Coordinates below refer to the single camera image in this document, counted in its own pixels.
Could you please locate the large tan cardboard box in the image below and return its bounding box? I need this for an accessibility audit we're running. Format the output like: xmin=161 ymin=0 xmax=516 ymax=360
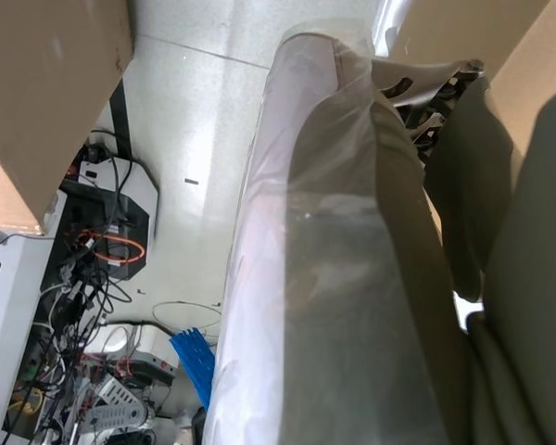
xmin=387 ymin=0 xmax=556 ymax=187

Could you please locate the white and grey device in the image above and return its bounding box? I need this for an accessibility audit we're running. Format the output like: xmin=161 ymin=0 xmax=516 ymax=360
xmin=92 ymin=322 xmax=178 ymax=386

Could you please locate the thin white cable loop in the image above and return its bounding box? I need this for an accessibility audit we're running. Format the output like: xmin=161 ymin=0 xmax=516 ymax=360
xmin=151 ymin=300 xmax=224 ymax=338

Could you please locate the tangle of black cables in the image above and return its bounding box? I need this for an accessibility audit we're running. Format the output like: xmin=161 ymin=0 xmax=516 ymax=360
xmin=3 ymin=257 xmax=136 ymax=445

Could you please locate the plastic-wrapped white roll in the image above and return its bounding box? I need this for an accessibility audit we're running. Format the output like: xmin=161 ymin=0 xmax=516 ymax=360
xmin=200 ymin=21 xmax=474 ymax=445

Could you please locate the orange cable ring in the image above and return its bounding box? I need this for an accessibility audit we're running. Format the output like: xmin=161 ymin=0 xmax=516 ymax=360
xmin=80 ymin=228 xmax=147 ymax=263

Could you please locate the brown cardboard box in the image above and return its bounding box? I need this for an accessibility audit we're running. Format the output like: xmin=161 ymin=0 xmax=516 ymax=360
xmin=0 ymin=0 xmax=136 ymax=238

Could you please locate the black and white machine base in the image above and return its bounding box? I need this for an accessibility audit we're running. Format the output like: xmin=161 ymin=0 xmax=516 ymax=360
xmin=57 ymin=156 xmax=161 ymax=283

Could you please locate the black power cable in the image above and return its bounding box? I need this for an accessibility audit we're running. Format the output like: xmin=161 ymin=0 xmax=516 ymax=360
xmin=88 ymin=129 xmax=136 ymax=224

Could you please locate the white cabinet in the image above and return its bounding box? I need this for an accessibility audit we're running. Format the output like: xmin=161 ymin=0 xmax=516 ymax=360
xmin=0 ymin=226 xmax=57 ymax=433

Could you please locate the yellow cable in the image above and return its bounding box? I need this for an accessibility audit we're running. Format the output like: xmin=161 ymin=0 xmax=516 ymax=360
xmin=8 ymin=388 xmax=45 ymax=419

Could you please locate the dark olive cloth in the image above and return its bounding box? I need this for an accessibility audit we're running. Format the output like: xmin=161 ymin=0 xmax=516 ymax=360
xmin=424 ymin=77 xmax=556 ymax=445

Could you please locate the grey perforated metal plate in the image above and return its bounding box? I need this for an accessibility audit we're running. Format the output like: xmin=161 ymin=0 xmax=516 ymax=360
xmin=80 ymin=374 xmax=150 ymax=428

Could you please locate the blue plastic comb strip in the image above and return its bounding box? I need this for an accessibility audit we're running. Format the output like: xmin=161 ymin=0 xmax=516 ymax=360
xmin=168 ymin=326 xmax=217 ymax=412

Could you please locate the black strap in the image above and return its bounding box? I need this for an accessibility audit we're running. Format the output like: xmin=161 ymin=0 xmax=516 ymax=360
xmin=109 ymin=77 xmax=136 ymax=162

